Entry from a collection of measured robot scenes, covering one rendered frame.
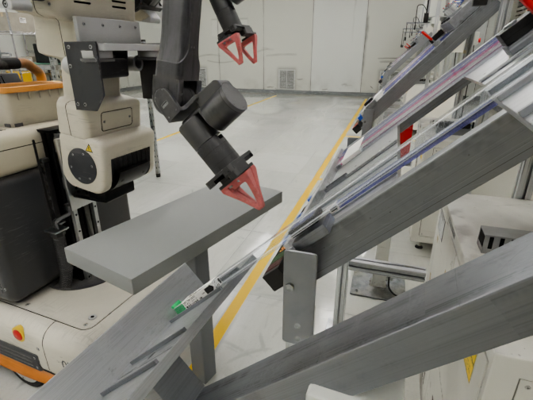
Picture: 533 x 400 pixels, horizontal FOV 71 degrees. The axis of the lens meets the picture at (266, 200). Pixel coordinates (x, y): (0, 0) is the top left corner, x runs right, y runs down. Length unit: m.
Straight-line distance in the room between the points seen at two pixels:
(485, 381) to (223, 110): 0.59
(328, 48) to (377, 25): 1.13
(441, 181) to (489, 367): 0.30
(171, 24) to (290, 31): 8.97
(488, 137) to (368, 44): 8.85
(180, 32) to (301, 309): 0.48
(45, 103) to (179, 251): 0.74
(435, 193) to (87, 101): 0.83
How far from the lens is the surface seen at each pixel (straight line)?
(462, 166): 0.53
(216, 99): 0.64
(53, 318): 1.33
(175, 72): 0.68
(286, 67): 9.65
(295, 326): 0.62
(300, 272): 0.55
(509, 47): 0.88
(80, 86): 1.06
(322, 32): 9.47
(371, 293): 1.79
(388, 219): 0.55
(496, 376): 0.70
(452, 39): 1.96
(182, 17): 0.68
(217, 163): 0.66
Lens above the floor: 1.03
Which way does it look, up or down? 22 degrees down
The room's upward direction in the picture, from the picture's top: straight up
